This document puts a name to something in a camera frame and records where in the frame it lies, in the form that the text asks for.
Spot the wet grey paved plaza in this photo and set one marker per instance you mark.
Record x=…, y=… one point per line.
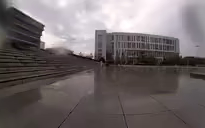
x=123, y=96

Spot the white curved building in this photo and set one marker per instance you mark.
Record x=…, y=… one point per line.
x=136, y=45

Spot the row of dark trees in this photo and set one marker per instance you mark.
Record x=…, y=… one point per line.
x=150, y=60

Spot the dark multi-storey building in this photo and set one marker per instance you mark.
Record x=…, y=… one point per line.
x=23, y=31

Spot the wide grey stone steps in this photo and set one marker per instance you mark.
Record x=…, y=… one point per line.
x=16, y=66

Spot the low stone platform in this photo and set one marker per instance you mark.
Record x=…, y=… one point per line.
x=201, y=75

